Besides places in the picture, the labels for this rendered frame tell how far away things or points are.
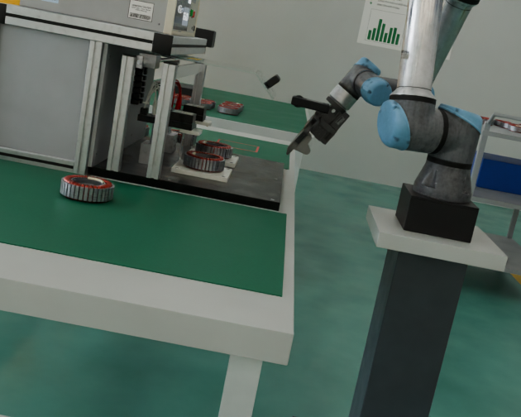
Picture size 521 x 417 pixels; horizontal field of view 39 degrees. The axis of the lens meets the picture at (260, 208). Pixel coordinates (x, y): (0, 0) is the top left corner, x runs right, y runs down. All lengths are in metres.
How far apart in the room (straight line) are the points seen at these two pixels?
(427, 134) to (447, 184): 0.14
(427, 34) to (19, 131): 1.02
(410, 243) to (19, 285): 1.04
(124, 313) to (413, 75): 1.06
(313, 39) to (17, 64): 5.59
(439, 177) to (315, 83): 5.43
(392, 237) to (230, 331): 0.84
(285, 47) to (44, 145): 5.56
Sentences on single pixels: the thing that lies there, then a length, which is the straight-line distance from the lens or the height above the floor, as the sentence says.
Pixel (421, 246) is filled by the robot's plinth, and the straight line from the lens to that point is 1.86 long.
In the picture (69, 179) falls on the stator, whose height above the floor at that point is 0.79.
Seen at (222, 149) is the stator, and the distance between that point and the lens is 2.20.
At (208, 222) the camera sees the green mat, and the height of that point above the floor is 0.75.
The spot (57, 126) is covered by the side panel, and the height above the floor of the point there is 0.85.
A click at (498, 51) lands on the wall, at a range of 7.55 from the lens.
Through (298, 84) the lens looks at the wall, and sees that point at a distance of 7.31.
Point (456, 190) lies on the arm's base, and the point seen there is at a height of 0.87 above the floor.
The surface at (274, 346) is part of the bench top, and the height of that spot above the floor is 0.72.
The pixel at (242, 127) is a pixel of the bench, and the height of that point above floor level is 0.73.
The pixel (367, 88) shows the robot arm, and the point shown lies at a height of 1.07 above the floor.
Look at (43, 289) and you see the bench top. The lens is 1.11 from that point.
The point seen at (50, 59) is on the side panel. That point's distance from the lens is 1.86.
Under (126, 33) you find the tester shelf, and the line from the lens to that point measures 1.80.
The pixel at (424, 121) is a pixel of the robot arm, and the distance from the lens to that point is 1.87.
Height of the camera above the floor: 1.14
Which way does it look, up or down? 13 degrees down
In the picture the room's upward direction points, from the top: 11 degrees clockwise
